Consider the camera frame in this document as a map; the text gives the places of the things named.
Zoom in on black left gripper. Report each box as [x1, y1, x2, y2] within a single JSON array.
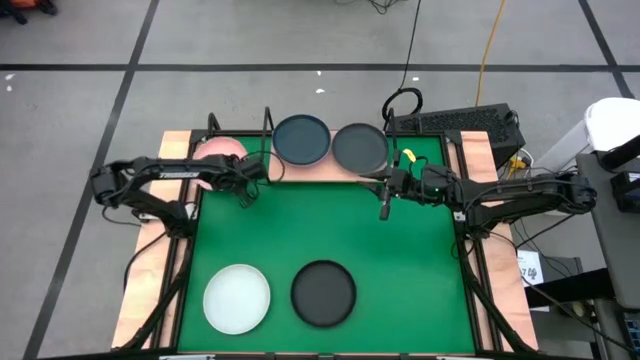
[[219, 155, 269, 208]]

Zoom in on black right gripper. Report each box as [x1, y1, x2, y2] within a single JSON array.
[[359, 167, 429, 221]]

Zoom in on dark grey round plate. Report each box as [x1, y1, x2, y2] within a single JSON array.
[[331, 122, 391, 175]]

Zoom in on pink round plate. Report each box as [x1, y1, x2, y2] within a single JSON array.
[[192, 136, 250, 192]]

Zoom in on dark blue round plate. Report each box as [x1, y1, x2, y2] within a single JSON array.
[[271, 114, 332, 167]]

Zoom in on white round plate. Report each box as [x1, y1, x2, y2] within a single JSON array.
[[202, 263, 272, 336]]

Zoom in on black computer case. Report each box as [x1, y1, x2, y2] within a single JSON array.
[[398, 102, 527, 169]]

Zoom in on black round plate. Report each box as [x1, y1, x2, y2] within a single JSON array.
[[290, 259, 358, 329]]

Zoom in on wooden side board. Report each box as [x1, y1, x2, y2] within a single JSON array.
[[110, 130, 201, 350], [457, 130, 540, 351]]

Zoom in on white paper label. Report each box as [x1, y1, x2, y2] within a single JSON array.
[[516, 249, 545, 287]]

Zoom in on grey side desk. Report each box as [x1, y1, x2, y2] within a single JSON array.
[[574, 149, 640, 310]]

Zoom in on white container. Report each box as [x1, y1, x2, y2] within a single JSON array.
[[583, 97, 640, 153]]

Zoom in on black device box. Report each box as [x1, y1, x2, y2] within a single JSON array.
[[609, 169, 640, 214]]

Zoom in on orange object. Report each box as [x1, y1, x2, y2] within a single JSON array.
[[0, 0, 59, 25]]

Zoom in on black metal shelf frame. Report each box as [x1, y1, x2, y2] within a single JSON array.
[[206, 106, 399, 151]]

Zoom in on black table frame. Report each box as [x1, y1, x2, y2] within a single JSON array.
[[114, 128, 539, 360]]

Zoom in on black hanging cable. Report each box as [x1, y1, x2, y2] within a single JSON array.
[[381, 0, 424, 122]]

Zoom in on yellow hanging cable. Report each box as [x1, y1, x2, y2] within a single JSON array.
[[474, 0, 509, 107]]

